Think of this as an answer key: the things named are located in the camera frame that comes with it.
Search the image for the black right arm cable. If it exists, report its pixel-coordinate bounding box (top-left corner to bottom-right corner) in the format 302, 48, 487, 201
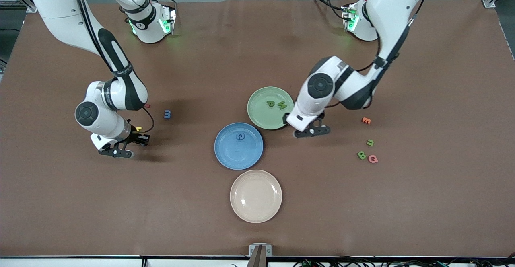
72, 0, 155, 135

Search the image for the blue plate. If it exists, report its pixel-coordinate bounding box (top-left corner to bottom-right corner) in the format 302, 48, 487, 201
214, 122, 264, 170

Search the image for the brown table cover sheet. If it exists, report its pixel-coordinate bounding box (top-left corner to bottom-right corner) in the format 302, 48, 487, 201
0, 0, 515, 258

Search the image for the white table edge rail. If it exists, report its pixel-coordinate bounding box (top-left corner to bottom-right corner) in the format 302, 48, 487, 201
0, 255, 515, 267

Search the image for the beige plate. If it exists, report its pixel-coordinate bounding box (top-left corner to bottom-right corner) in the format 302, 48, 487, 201
230, 169, 283, 224

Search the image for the grey metal camera bracket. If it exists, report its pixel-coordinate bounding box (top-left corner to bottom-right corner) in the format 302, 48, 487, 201
249, 243, 272, 267

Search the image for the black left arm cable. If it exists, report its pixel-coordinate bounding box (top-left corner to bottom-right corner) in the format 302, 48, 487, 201
324, 0, 433, 109

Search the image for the black cable bundle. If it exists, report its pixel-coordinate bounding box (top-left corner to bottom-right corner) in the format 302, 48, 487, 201
293, 256, 515, 267

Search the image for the base connector box green light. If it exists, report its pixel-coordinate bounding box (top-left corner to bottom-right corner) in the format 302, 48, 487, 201
341, 3, 359, 33
159, 2, 178, 35

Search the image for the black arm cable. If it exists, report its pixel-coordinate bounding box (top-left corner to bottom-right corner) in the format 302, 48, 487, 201
72, 0, 155, 135
324, 0, 433, 109

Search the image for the pale green plate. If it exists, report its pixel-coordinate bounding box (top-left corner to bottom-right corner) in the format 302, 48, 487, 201
247, 86, 295, 131

